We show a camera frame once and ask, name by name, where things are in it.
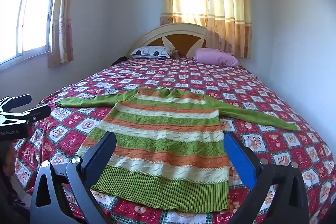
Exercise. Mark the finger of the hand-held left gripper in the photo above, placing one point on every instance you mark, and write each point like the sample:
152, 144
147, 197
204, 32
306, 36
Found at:
17, 102
39, 112

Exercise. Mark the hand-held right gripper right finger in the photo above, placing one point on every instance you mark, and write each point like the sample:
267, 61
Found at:
237, 155

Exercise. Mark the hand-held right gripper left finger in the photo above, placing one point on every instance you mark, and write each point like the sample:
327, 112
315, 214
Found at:
105, 144

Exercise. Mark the green orange striped knit sweater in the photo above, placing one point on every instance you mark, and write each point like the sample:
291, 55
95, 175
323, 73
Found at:
162, 140

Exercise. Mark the red checkered printed bedspread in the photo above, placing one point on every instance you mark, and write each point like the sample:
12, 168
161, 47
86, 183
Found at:
275, 121

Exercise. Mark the dark object beside bed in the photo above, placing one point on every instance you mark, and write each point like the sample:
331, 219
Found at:
120, 60

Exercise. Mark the sliding glass window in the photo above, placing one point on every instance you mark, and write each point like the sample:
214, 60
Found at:
29, 16

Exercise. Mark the pink pillow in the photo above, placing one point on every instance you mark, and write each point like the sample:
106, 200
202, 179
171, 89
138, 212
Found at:
215, 57

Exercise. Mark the white patterned pillow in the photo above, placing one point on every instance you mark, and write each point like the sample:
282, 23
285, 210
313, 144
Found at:
152, 52

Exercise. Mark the cream wooden headboard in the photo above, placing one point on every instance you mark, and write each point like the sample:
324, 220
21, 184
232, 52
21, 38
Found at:
181, 32

